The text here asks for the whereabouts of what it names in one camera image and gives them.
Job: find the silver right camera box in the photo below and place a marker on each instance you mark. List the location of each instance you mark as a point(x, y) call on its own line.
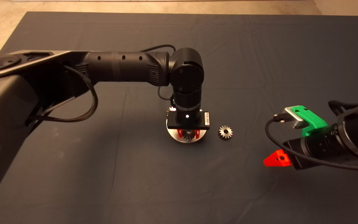
point(295, 118)

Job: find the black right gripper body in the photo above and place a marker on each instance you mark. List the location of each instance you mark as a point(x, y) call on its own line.
point(315, 147)

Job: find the steel planetary gear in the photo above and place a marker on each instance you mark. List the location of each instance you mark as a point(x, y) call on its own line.
point(169, 110)
point(222, 133)
point(189, 136)

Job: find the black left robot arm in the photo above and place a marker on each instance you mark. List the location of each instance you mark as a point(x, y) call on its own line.
point(120, 67)

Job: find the round metal carrier plate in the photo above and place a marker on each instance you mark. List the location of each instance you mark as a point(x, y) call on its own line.
point(172, 134)

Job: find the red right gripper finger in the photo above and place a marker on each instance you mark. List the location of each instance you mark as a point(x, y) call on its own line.
point(277, 159)

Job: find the dark table cloth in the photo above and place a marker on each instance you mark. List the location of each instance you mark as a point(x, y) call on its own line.
point(259, 62)

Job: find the green right camera mount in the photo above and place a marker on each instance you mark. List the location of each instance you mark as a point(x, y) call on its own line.
point(314, 122)

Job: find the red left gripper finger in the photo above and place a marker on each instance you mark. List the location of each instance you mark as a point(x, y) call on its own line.
point(180, 133)
point(198, 134)

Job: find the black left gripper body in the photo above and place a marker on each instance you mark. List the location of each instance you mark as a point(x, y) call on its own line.
point(188, 119)

